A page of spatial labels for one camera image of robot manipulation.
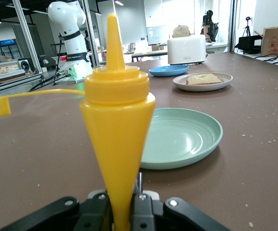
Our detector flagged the yellow squeeze bottle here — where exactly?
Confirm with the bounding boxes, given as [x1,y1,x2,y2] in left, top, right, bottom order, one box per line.
[0,13,157,231]

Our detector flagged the tray of bread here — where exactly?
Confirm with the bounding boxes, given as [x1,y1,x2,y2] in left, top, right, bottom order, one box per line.
[0,67,26,81]

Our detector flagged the black cables beyond table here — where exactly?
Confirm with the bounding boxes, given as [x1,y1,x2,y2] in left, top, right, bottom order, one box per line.
[253,53,278,65]

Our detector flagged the pale green plate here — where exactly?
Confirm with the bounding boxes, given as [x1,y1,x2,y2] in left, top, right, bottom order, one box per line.
[139,107,224,170]

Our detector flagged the white round fan appliance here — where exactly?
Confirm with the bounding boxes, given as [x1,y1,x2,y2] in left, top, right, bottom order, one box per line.
[17,57,32,73]

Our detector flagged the aluminium table rail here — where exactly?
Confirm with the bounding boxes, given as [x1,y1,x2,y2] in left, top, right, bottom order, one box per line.
[0,73,58,96]

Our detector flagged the whiteboard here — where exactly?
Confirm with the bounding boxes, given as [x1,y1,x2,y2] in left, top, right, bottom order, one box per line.
[146,25,166,46]

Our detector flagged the beige plate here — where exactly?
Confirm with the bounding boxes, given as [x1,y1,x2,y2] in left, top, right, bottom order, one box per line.
[172,73,233,92]

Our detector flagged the aluminium frame post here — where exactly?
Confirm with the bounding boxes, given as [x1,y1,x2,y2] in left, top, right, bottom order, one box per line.
[12,0,45,81]
[82,0,101,67]

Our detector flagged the black table cable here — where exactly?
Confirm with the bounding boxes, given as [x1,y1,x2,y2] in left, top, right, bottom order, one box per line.
[28,71,70,93]

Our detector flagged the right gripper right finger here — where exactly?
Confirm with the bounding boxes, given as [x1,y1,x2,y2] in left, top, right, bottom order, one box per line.
[130,172,231,231]

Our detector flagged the brown cardboard box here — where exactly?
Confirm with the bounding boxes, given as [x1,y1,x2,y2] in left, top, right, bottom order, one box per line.
[253,26,278,57]

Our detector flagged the white toaster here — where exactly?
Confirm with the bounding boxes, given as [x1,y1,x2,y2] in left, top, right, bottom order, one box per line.
[167,34,208,65]

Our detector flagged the white background table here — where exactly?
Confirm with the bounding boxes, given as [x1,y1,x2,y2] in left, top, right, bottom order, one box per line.
[205,41,228,54]

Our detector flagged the black case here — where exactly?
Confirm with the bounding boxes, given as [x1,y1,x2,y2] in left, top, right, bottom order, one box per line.
[234,35,263,55]

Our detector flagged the background work table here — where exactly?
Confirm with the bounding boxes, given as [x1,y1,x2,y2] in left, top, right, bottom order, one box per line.
[131,49,169,64]

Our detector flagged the brown bread slice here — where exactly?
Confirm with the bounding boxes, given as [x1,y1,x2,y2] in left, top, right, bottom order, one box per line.
[172,25,190,39]
[186,73,224,85]

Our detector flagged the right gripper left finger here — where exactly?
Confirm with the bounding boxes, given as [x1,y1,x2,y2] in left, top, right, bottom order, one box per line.
[0,190,113,231]

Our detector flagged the blue plate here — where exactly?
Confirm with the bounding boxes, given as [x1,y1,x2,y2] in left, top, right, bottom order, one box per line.
[149,64,190,77]

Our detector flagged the black camera tripod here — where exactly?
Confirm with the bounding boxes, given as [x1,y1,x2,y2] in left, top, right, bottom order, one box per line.
[241,16,253,37]

